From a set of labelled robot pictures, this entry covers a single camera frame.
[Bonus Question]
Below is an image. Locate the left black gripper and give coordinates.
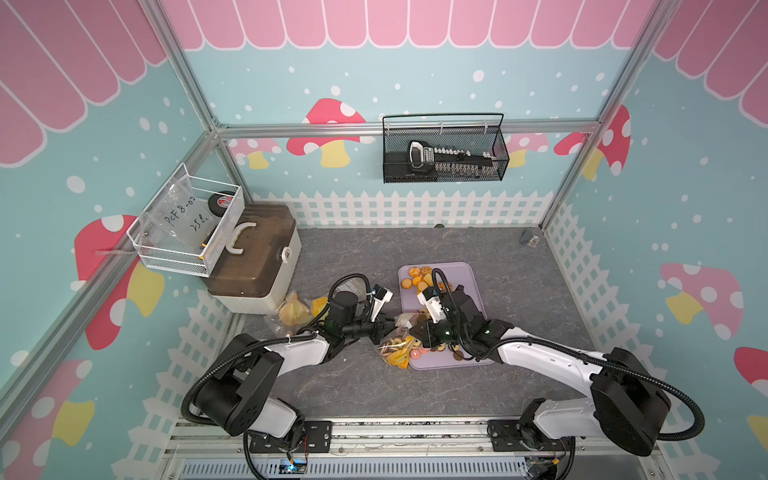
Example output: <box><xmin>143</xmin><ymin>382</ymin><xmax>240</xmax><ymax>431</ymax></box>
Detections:
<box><xmin>341</xmin><ymin>311</ymin><xmax>402</xmax><ymax>346</ymax></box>

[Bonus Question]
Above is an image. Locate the ziploc bag with cookies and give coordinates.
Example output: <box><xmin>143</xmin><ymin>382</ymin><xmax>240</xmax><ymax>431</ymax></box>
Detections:
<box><xmin>377</xmin><ymin>325</ymin><xmax>429</xmax><ymax>370</ymax></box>
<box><xmin>265</xmin><ymin>291</ymin><xmax>328</xmax><ymax>337</ymax></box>

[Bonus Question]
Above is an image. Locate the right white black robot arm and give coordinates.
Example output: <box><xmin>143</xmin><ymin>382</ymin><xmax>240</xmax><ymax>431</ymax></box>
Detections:
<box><xmin>410</xmin><ymin>268</ymin><xmax>706</xmax><ymax>457</ymax></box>

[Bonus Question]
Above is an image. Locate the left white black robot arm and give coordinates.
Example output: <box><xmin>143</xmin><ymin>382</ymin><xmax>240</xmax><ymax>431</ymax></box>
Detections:
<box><xmin>180</xmin><ymin>273</ymin><xmax>396</xmax><ymax>443</ymax></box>

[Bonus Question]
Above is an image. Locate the clear labelled plastic bag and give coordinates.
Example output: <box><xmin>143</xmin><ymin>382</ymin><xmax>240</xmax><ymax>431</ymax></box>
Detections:
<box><xmin>145</xmin><ymin>180</ymin><xmax>213</xmax><ymax>252</ymax></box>

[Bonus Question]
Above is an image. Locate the lilac plastic tray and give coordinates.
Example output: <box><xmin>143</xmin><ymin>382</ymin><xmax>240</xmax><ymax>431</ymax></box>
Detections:
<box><xmin>399</xmin><ymin>262</ymin><xmax>493</xmax><ymax>371</ymax></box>

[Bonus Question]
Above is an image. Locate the brown lidded storage box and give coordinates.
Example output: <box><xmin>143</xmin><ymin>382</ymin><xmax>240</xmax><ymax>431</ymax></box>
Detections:
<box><xmin>203</xmin><ymin>203</ymin><xmax>302</xmax><ymax>315</ymax></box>

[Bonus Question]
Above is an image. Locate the black tape roll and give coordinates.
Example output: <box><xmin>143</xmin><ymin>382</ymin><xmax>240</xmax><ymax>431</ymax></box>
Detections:
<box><xmin>207</xmin><ymin>191</ymin><xmax>234</xmax><ymax>218</ymax></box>

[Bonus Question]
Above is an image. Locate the socket wrench set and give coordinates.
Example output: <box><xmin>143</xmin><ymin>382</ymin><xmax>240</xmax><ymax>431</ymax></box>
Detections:
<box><xmin>406</xmin><ymin>141</ymin><xmax>498</xmax><ymax>178</ymax></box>

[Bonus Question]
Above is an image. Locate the right wrist camera white housing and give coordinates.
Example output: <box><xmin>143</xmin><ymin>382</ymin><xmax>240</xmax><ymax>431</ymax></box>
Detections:
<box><xmin>417</xmin><ymin>290</ymin><xmax>446</xmax><ymax>324</ymax></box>

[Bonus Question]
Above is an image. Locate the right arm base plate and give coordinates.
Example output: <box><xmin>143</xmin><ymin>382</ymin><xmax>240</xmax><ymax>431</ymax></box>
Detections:
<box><xmin>487</xmin><ymin>419</ymin><xmax>571</xmax><ymax>453</ymax></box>

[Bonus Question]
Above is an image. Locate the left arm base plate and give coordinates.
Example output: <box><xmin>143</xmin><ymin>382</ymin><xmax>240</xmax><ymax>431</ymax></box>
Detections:
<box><xmin>248</xmin><ymin>420</ymin><xmax>333</xmax><ymax>455</ymax></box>

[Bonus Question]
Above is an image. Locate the aluminium front rail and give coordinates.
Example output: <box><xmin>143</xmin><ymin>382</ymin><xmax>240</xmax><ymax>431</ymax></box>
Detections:
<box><xmin>155</xmin><ymin>417</ymin><xmax>673</xmax><ymax>479</ymax></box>

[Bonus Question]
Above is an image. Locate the black mesh wall basket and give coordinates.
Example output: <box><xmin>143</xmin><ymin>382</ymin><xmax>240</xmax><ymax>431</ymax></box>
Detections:
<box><xmin>381</xmin><ymin>113</ymin><xmax>510</xmax><ymax>183</ymax></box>

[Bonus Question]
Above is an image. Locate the white wire wall basket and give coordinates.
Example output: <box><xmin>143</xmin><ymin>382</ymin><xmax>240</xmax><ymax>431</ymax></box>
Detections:
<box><xmin>127</xmin><ymin>164</ymin><xmax>245</xmax><ymax>278</ymax></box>

